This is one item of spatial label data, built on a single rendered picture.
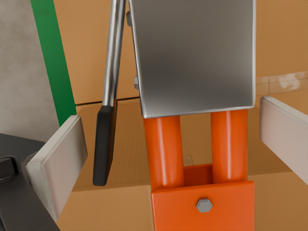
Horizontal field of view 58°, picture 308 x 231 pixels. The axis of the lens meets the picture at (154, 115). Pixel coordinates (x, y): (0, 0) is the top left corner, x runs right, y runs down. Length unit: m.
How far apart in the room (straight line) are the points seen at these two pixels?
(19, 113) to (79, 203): 1.08
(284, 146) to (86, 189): 0.24
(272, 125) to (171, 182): 0.07
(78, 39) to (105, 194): 0.45
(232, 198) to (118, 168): 0.23
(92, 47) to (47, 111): 0.71
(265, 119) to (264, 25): 0.57
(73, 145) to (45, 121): 1.22
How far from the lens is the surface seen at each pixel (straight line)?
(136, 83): 0.16
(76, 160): 0.17
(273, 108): 0.17
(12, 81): 1.38
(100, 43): 0.69
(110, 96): 0.16
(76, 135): 0.17
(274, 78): 0.76
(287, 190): 0.38
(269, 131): 0.18
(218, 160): 0.17
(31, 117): 1.39
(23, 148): 1.34
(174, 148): 0.16
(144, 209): 0.35
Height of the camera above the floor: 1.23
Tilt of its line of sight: 73 degrees down
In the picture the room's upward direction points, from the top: 175 degrees clockwise
